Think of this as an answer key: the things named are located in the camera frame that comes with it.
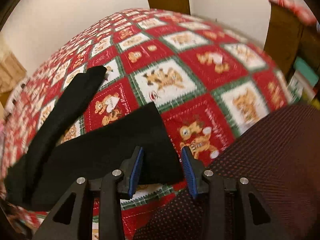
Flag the black pants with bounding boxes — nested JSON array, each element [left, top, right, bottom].
[[4, 66, 183, 211]]

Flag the red mesh chair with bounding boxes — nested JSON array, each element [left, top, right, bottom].
[[134, 103, 319, 239]]

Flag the red christmas patterned bedspread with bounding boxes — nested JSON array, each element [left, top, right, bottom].
[[0, 8, 293, 240]]

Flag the beige curtain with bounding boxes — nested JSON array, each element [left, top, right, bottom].
[[0, 35, 27, 94]]

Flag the brown wooden cabinet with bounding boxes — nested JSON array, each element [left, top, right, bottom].
[[264, 3, 319, 77]]

